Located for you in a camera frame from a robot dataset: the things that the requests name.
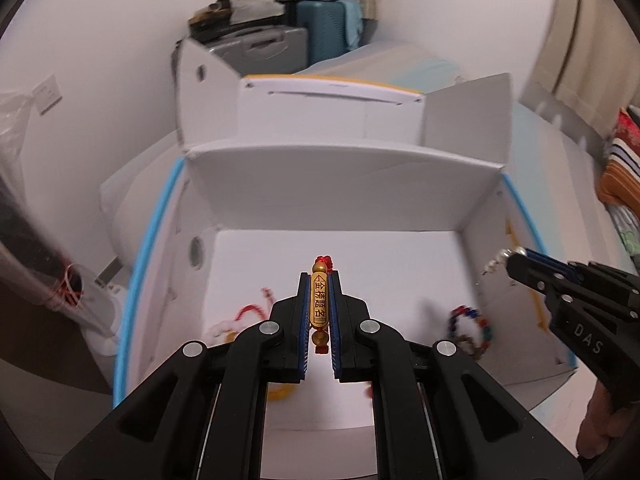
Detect floral quilt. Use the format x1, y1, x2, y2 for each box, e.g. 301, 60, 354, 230
606, 204, 640, 268

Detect striped red orange pillow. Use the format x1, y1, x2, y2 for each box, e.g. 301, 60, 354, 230
597, 108, 640, 216

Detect clear plastic bag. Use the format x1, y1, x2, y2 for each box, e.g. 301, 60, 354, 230
1, 92, 122, 358

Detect white wall socket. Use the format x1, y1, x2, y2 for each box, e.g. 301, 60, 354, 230
32, 75, 63, 115

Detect white pearl string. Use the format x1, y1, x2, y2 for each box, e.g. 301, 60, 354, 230
480, 246, 527, 276

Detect multicolour glass bead bracelet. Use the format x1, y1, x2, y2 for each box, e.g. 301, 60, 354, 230
447, 304, 495, 361

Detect blue white cardboard box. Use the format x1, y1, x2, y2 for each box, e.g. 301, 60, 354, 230
110, 37, 582, 434

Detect right hand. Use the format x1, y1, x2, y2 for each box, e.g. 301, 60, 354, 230
576, 382, 632, 460

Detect teal suitcase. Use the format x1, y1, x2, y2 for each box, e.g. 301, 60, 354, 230
295, 0, 363, 65

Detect grey hard case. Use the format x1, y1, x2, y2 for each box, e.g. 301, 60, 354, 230
202, 25, 308, 76

